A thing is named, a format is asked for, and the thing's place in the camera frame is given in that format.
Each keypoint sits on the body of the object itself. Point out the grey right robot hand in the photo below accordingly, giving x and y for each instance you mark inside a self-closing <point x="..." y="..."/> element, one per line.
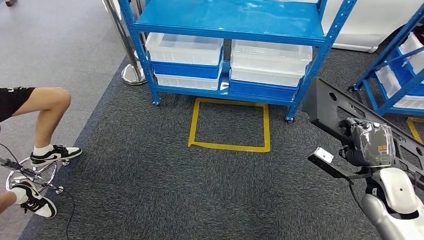
<point x="371" y="145"/>

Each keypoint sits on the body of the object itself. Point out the black plastic mounting part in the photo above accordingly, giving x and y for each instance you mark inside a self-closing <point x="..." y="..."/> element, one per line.
<point x="321" y="106"/>

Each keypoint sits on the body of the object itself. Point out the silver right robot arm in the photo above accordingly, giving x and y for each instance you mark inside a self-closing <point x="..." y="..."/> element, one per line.
<point x="394" y="198"/>

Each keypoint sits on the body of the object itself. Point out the blue metal shelf rack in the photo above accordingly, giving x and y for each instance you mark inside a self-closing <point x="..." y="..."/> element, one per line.
<point x="215" y="16"/>

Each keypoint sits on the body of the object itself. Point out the yellow tape floor square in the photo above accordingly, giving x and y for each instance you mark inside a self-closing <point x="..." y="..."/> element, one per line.
<point x="232" y="146"/>
<point x="414" y="129"/>

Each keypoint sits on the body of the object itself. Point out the blue wheeled rack cart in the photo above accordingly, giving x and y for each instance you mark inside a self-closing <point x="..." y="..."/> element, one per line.
<point x="404" y="112"/>

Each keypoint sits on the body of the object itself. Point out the white car with red stripe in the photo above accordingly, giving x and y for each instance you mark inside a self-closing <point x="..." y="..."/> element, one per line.
<point x="364" y="26"/>

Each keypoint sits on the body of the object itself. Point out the dark grey carpet mat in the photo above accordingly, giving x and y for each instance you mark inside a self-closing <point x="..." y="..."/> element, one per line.
<point x="165" y="185"/>

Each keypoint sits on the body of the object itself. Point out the chrome stool base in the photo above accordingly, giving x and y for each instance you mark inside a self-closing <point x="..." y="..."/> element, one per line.
<point x="59" y="190"/>

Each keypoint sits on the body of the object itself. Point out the person's right leg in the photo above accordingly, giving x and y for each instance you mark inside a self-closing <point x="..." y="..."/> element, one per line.
<point x="6" y="200"/>

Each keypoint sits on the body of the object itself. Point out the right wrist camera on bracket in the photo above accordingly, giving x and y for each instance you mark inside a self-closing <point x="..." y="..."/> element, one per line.
<point x="328" y="164"/>

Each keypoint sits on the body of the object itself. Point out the chrome stanchion post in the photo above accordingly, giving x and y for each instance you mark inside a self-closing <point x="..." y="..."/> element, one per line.
<point x="132" y="74"/>

